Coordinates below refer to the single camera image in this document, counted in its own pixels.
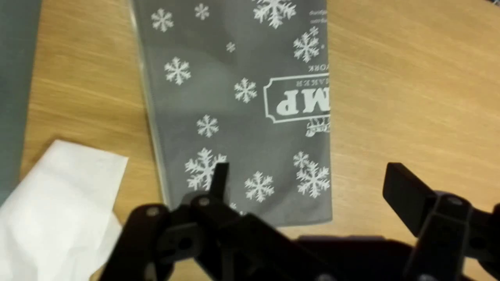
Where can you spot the teal upholstered chair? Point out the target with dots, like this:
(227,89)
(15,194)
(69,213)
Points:
(15,88)

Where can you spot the grey snowflake folder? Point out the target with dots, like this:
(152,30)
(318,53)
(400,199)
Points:
(229,119)

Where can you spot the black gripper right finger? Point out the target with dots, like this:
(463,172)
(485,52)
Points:
(454,239)

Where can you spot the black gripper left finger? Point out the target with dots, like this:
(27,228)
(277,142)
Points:
(208,250)

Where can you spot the white paper tissue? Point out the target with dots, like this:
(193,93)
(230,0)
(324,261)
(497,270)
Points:
(57,219)

